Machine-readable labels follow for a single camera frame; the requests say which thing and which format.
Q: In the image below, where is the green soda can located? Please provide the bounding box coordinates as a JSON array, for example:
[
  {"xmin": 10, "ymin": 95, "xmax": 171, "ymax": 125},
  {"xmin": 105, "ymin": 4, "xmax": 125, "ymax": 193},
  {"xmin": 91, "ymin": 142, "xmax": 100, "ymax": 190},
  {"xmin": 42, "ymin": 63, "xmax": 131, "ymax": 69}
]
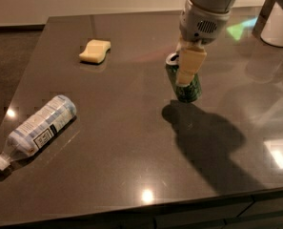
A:
[{"xmin": 166, "ymin": 52, "xmax": 202, "ymax": 103}]

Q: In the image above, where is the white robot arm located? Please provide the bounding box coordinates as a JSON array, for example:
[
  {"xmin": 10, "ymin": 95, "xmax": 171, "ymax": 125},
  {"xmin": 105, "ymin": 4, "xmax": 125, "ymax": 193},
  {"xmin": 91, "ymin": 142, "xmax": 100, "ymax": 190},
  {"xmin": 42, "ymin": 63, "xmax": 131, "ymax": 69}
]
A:
[{"xmin": 176, "ymin": 0, "xmax": 283, "ymax": 87}]

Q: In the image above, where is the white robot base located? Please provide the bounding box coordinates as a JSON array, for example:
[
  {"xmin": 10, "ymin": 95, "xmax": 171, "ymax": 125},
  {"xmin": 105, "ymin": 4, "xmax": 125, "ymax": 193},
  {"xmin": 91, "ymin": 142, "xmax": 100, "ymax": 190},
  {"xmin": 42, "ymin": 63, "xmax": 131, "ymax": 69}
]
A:
[{"xmin": 253, "ymin": 0, "xmax": 283, "ymax": 48}]

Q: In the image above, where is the yellow sponge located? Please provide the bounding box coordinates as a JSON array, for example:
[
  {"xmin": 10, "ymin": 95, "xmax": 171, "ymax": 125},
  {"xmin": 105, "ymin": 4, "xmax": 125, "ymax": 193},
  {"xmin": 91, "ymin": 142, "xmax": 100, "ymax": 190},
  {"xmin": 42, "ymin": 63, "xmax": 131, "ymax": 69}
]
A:
[{"xmin": 79, "ymin": 39, "xmax": 111, "ymax": 64}]

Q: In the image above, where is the clear plastic water bottle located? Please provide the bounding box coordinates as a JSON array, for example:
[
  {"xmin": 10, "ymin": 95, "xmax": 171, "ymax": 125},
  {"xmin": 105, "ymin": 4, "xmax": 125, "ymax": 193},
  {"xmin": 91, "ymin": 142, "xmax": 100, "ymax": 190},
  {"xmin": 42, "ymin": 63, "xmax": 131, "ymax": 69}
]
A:
[{"xmin": 0, "ymin": 94, "xmax": 77, "ymax": 171}]

